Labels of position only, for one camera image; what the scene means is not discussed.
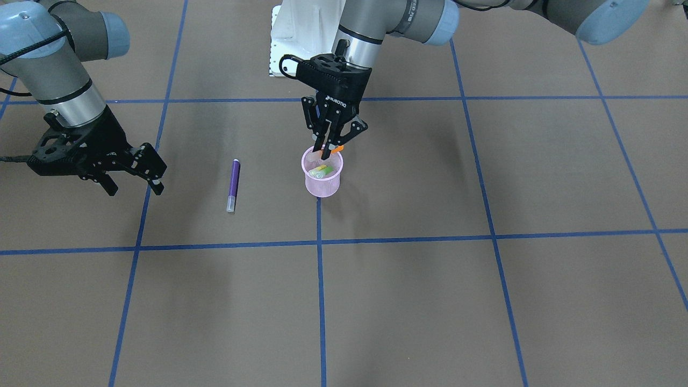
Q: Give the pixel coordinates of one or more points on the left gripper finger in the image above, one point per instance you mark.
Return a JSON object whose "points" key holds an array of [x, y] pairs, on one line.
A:
{"points": [[315, 111], [336, 138]]}

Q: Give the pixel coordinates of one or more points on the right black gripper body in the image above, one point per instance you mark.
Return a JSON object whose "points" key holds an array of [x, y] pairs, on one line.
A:
{"points": [[111, 138]]}

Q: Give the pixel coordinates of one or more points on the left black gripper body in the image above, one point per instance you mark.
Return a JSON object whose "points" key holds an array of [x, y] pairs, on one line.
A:
{"points": [[338, 102]]}

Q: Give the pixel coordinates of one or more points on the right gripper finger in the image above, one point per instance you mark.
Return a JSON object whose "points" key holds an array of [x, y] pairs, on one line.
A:
{"points": [[105, 181], [147, 164]]}

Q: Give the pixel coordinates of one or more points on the yellow highlighter pen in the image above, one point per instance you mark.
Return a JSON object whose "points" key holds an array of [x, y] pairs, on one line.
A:
{"points": [[317, 172]]}

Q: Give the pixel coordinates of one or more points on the purple marker pen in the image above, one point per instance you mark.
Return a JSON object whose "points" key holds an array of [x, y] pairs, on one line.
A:
{"points": [[233, 186]]}

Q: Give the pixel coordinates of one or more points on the green highlighter pen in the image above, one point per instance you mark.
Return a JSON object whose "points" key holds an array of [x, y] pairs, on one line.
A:
{"points": [[327, 171]]}

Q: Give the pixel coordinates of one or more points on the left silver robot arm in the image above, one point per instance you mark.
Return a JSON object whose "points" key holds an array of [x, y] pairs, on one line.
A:
{"points": [[364, 25]]}

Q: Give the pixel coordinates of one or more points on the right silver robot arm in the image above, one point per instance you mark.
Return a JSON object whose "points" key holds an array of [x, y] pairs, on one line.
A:
{"points": [[45, 45]]}

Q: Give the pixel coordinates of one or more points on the pink mesh pen holder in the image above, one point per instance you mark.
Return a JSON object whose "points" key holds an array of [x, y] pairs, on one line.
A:
{"points": [[321, 187]]}

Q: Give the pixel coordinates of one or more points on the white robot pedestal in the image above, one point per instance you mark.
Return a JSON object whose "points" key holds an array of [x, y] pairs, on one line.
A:
{"points": [[303, 29]]}

